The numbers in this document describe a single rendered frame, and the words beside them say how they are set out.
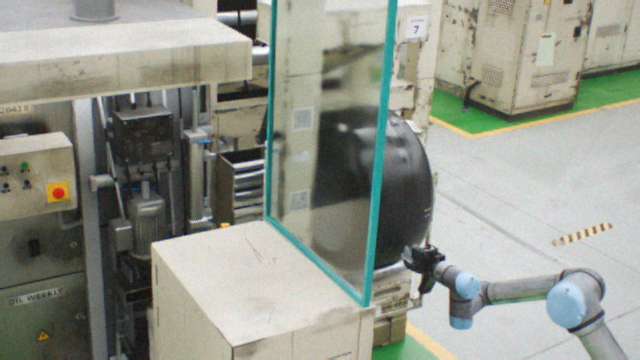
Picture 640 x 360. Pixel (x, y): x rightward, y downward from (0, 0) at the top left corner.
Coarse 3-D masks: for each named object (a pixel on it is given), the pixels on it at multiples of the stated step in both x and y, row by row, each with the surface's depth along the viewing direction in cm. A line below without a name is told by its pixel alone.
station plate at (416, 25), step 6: (408, 18) 295; (414, 18) 297; (420, 18) 298; (426, 18) 299; (408, 24) 296; (414, 24) 298; (420, 24) 299; (426, 24) 300; (408, 30) 297; (414, 30) 299; (420, 30) 300; (408, 36) 298; (414, 36) 300; (420, 36) 301
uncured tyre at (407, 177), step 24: (408, 144) 270; (384, 168) 262; (408, 168) 267; (384, 192) 261; (408, 192) 266; (432, 192) 273; (384, 216) 263; (408, 216) 268; (384, 240) 267; (408, 240) 274; (384, 264) 284
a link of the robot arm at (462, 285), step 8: (448, 272) 253; (456, 272) 252; (464, 272) 251; (448, 280) 252; (456, 280) 249; (464, 280) 247; (472, 280) 248; (456, 288) 249; (464, 288) 247; (472, 288) 248; (480, 288) 250; (456, 296) 251; (464, 296) 248; (472, 296) 249
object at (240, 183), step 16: (224, 160) 302; (240, 160) 314; (256, 160) 304; (224, 176) 305; (240, 176) 301; (256, 176) 304; (224, 192) 307; (240, 192) 304; (256, 192) 307; (224, 208) 310; (240, 208) 322; (256, 208) 310
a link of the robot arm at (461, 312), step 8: (480, 296) 259; (456, 304) 252; (464, 304) 251; (472, 304) 254; (480, 304) 258; (456, 312) 253; (464, 312) 252; (472, 312) 254; (456, 320) 254; (464, 320) 253; (472, 320) 255; (456, 328) 255; (464, 328) 254
